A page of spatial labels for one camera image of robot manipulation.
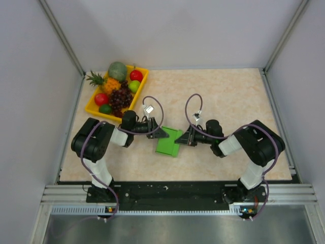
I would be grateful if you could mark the green paper box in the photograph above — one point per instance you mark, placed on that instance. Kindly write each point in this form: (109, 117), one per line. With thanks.
(167, 146)

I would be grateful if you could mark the aluminium frame rail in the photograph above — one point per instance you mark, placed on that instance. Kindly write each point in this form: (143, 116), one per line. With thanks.
(280, 194)

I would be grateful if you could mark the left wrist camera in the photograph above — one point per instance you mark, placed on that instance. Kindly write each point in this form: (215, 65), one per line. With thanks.
(147, 110)

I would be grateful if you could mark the red apple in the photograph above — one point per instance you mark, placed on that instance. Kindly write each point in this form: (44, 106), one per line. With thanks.
(136, 75)

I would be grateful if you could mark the green melon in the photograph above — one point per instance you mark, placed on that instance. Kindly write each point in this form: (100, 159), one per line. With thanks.
(118, 71)

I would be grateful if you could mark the pineapple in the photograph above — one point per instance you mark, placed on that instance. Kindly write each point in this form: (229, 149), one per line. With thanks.
(106, 84)

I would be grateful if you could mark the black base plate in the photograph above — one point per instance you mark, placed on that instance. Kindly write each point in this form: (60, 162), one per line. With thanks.
(176, 195)

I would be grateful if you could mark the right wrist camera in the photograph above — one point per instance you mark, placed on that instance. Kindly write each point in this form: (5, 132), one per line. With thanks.
(197, 117)

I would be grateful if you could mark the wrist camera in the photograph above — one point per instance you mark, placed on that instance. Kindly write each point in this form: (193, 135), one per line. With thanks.
(197, 117)
(147, 110)

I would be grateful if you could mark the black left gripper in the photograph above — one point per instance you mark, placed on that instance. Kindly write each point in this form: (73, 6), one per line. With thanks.
(159, 133)

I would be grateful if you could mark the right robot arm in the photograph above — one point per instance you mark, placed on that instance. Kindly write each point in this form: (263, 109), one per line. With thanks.
(260, 143)

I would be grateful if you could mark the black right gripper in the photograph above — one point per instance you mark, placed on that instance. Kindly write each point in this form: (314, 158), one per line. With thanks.
(184, 139)

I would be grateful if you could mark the white slotted cable duct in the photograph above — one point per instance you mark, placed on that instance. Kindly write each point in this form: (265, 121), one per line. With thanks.
(101, 210)

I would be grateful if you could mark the green apple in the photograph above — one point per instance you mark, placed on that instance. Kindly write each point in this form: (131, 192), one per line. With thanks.
(134, 86)

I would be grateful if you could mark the red pomegranate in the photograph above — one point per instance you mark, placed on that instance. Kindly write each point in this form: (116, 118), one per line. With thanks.
(101, 99)

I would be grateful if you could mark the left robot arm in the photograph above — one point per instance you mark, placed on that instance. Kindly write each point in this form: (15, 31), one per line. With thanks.
(92, 140)

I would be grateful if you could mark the green lime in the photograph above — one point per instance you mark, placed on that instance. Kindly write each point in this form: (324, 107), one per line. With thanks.
(105, 109)

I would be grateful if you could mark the purple grape bunch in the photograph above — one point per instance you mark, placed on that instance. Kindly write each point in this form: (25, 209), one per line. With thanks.
(120, 99)

